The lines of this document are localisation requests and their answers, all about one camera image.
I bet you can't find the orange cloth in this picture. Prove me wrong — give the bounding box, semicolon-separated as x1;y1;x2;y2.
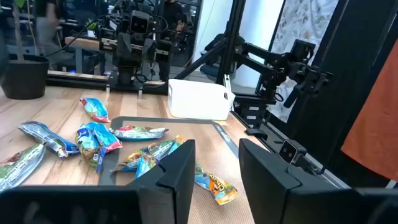
341;40;398;182

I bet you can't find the wooden background table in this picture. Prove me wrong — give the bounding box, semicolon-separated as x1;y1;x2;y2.
64;36;105;75

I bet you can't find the green leafy plant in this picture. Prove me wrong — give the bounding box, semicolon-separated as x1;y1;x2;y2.
12;0;37;62

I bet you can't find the small black table camera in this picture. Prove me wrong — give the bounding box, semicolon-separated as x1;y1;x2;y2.
279;139;307;165

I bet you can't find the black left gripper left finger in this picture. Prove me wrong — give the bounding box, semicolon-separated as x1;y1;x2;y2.
0;139;196;224

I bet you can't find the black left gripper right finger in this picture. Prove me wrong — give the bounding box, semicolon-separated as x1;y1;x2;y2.
238;138;398;224

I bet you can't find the blue silver wrapper granola bar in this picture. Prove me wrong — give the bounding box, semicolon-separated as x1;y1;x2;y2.
18;120;80;159
75;124;107;174

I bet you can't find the green orange wrapper granola bar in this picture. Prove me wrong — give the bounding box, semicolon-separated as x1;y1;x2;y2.
111;134;187;174
134;152;161;180
194;160;239;206

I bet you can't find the green silver wrapper granola bar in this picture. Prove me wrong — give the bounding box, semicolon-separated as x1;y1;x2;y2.
108;124;170;142
0;142;47;192

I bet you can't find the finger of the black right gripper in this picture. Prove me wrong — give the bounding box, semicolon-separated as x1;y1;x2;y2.
141;37;157;62
115;32;134;62

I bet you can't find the black partition panel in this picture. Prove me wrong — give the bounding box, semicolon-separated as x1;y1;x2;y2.
287;0;398;189

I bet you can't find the small plant in white pot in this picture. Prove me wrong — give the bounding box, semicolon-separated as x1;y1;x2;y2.
85;18;99;38

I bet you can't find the person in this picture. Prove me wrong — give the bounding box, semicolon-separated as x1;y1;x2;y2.
157;0;189;82
34;0;63;55

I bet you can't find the brown silicone baking mat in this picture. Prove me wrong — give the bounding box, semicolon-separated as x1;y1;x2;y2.
98;116;257;224

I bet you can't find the white plastic bin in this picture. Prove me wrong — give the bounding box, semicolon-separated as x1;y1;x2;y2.
167;78;236;121

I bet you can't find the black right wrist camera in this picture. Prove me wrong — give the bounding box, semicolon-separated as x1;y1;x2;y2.
129;9;150;34

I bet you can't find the blue red wrapper granola bar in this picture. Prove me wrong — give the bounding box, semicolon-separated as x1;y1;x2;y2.
80;97;111;123
83;121;124;154

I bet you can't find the black plant pot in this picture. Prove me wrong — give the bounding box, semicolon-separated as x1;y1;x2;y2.
0;53;50;100

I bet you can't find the black labelled equipment box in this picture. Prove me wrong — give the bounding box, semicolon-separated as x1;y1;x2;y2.
234;95;277;130

